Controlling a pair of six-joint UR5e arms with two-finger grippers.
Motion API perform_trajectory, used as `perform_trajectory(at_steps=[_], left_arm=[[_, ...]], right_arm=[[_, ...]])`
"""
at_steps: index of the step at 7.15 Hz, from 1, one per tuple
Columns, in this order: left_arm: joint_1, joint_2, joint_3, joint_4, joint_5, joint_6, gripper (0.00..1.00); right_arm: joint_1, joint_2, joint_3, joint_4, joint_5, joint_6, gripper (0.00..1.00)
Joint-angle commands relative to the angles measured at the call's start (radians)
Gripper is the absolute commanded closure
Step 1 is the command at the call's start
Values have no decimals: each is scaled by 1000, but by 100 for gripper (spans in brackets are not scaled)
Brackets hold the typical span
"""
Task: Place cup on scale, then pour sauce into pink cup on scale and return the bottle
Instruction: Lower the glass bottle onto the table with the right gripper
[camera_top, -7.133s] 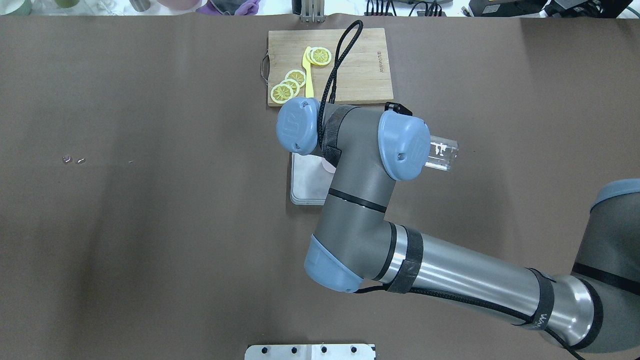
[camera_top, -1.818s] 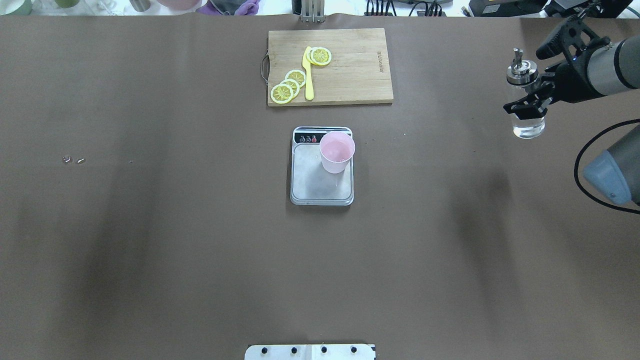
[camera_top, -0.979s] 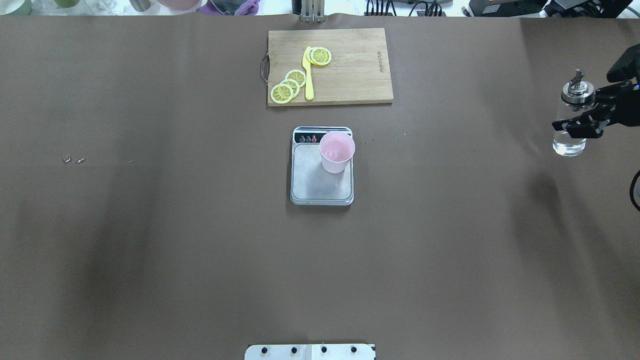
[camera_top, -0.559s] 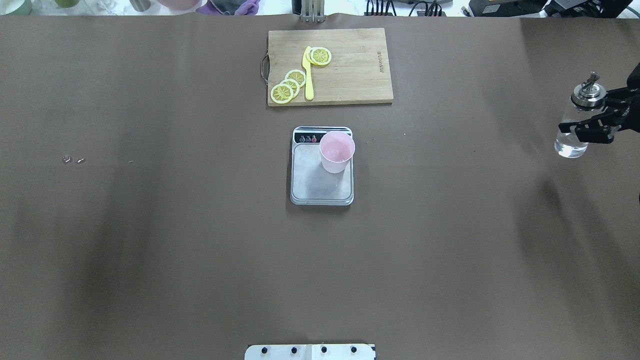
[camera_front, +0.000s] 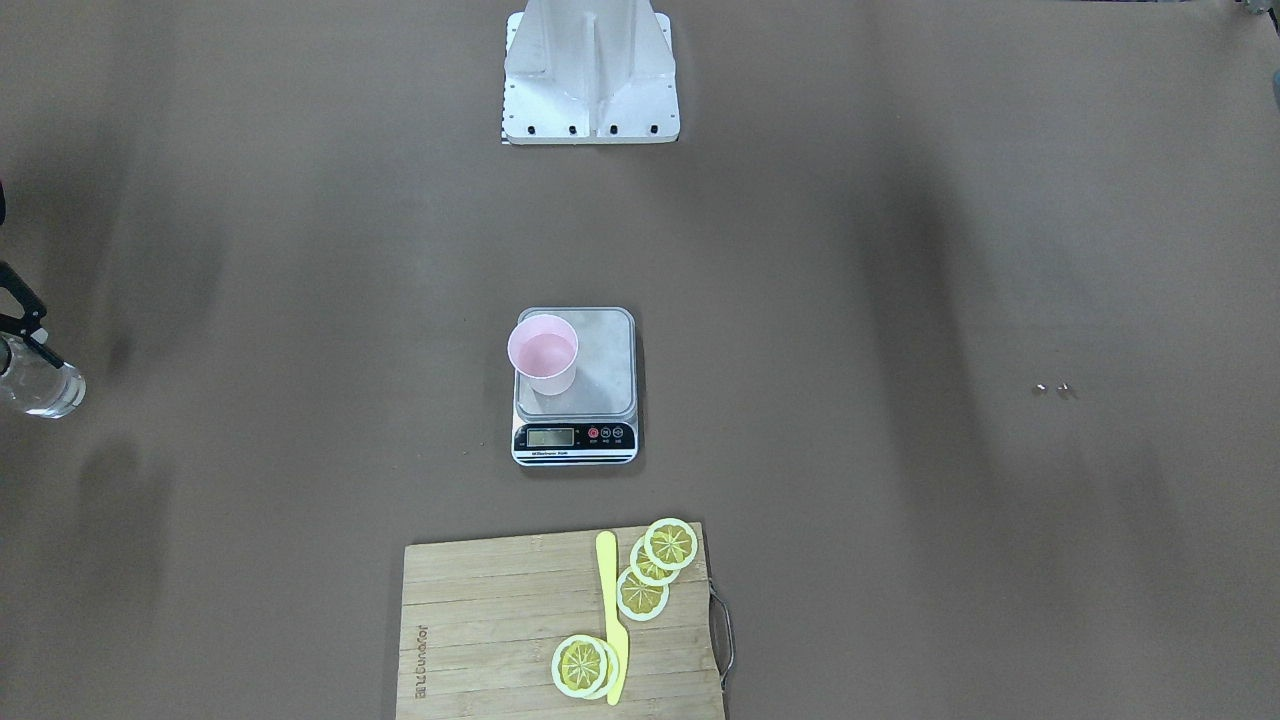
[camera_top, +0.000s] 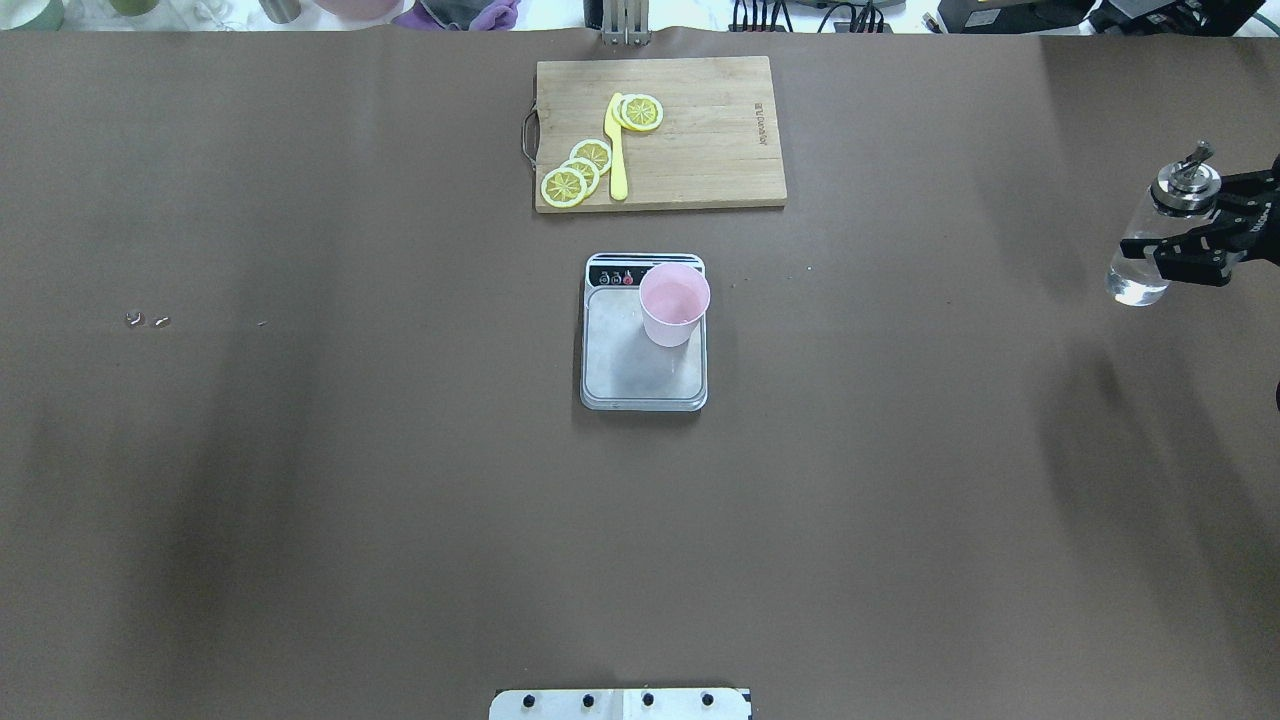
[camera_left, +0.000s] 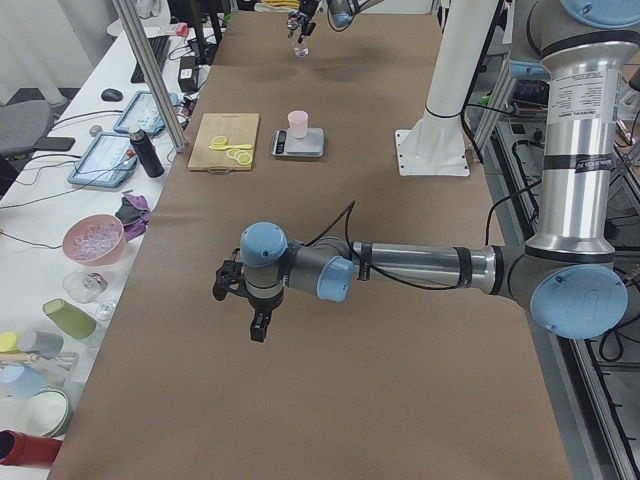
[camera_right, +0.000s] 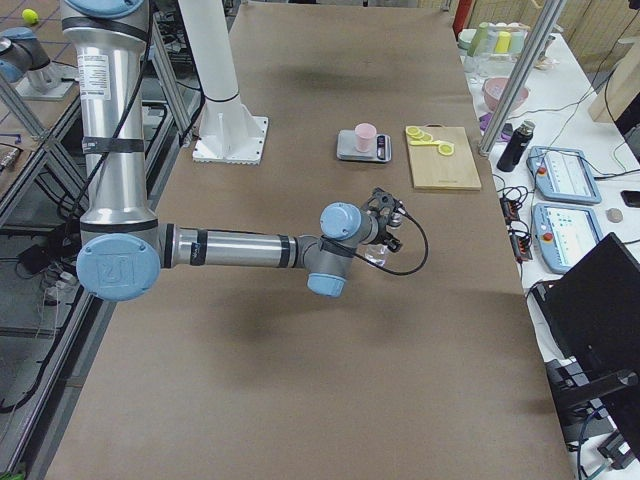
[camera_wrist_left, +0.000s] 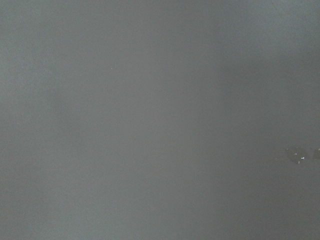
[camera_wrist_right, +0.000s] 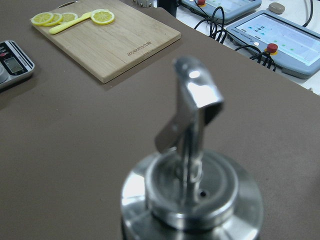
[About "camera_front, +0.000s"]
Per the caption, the pink plastic cup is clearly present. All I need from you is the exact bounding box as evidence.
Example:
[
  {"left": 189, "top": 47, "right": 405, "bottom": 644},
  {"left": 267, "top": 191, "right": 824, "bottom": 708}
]
[{"left": 506, "top": 313, "right": 579, "bottom": 396}]

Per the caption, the digital kitchen scale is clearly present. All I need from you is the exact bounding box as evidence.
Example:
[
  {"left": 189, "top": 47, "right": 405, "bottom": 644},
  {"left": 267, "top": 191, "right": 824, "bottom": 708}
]
[{"left": 509, "top": 306, "right": 641, "bottom": 468}]

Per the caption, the bamboo cutting board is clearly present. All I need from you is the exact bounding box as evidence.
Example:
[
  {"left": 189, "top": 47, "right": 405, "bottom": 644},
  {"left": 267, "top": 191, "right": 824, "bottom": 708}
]
[{"left": 396, "top": 530, "right": 733, "bottom": 719}]

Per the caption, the lemon slice under knife tip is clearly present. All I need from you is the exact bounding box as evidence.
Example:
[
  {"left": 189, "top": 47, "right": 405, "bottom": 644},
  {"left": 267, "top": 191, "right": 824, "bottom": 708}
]
[{"left": 550, "top": 634, "right": 607, "bottom": 700}]

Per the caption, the yellow plastic knife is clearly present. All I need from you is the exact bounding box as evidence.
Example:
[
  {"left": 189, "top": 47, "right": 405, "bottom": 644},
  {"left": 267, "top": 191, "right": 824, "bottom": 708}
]
[{"left": 595, "top": 530, "right": 630, "bottom": 706}]

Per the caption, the middle lemon slice of row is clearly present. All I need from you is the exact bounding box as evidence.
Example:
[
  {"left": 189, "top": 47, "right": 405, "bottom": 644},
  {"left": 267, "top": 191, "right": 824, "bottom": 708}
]
[{"left": 628, "top": 537, "right": 681, "bottom": 587}]

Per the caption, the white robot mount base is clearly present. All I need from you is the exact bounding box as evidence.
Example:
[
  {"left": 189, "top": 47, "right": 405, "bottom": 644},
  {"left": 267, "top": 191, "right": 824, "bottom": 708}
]
[{"left": 500, "top": 1, "right": 681, "bottom": 146}]

